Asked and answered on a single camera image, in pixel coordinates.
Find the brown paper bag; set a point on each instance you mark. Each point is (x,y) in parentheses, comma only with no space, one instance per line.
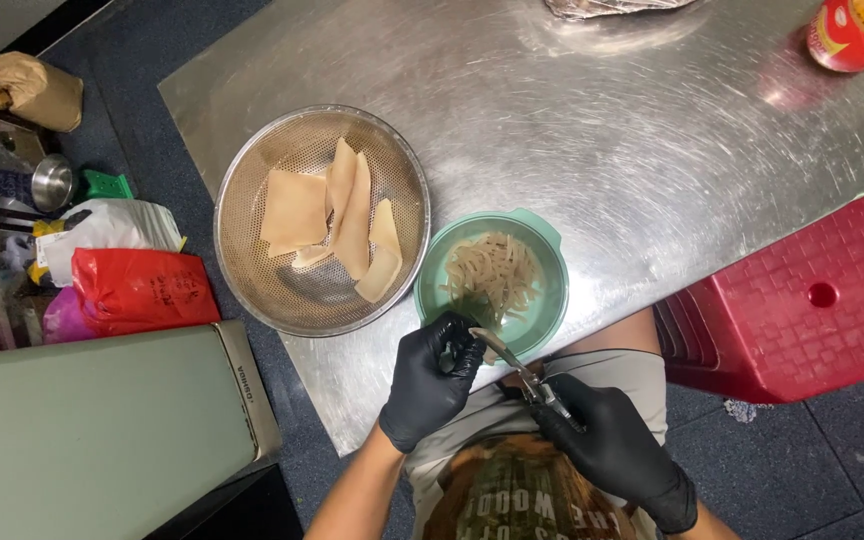
(34,90)

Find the crinkled foil wrap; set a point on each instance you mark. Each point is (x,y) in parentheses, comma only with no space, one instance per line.
(612,6)

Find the steel scissors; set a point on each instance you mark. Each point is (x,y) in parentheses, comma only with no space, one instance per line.
(522,369)

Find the red labelled jar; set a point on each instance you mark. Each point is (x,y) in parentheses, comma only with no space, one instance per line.
(844,37)

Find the heap of beige cut strips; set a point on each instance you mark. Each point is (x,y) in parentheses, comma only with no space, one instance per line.
(492,274)

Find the grey-green appliance box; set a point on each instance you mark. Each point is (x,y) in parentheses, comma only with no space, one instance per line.
(102,427)

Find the pink plastic bag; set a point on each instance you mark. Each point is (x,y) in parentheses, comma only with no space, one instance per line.
(64,319)

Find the person's left hand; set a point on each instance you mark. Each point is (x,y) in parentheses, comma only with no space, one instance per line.
(424,390)

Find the person's grey printed shirt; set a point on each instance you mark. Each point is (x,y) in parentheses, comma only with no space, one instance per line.
(477,427)

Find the pile of pale beige sheets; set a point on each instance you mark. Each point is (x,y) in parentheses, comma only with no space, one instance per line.
(293,210)

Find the white crumpled scrap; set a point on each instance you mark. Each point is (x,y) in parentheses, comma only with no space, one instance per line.
(743,410)

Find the person's right hand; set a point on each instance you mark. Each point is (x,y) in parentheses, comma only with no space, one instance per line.
(604,442)

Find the small beige sheet piece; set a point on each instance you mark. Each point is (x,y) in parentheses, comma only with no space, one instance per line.
(489,355)

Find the green plastic bowl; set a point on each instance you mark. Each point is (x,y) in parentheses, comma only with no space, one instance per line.
(544,307)

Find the person's right fingers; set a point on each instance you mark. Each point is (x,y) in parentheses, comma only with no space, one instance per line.
(559,427)

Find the perforated steel colander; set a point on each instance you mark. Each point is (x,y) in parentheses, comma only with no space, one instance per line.
(252,277)

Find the red plastic bag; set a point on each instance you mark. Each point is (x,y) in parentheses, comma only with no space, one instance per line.
(139,289)

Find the person's bare leg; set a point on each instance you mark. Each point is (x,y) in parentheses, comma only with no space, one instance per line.
(612,334)

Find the white plastic bag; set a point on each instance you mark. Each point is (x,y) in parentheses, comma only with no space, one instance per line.
(109,229)

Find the red plastic stool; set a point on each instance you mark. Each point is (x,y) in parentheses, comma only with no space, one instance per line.
(792,300)

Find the small steel cup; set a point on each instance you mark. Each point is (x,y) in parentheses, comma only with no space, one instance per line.
(52,182)

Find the green plastic piece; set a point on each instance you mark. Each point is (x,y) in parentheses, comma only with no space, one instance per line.
(106,185)

